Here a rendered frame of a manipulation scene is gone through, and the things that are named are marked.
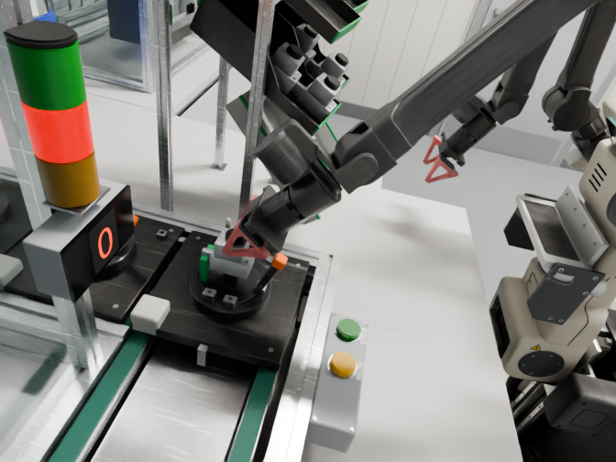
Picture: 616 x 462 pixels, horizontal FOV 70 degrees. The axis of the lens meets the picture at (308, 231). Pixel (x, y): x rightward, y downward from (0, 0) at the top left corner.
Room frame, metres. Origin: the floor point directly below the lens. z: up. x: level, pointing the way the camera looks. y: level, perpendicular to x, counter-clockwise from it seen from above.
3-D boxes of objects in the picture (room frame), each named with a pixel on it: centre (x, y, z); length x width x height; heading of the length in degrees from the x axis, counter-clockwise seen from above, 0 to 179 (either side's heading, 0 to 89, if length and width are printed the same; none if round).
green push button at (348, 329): (0.49, -0.11, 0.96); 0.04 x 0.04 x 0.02
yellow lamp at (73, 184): (0.33, 0.24, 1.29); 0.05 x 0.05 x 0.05
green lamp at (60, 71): (0.33, 0.24, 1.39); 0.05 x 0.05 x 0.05
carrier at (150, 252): (0.53, 0.36, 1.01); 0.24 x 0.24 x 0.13; 87
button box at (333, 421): (0.42, -0.10, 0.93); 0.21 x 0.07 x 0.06; 177
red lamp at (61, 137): (0.33, 0.24, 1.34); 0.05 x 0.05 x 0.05
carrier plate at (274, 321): (0.51, 0.11, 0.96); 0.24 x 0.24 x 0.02; 87
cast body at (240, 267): (0.51, 0.12, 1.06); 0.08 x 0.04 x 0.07; 87
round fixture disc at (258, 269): (0.51, 0.11, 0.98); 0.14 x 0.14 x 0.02
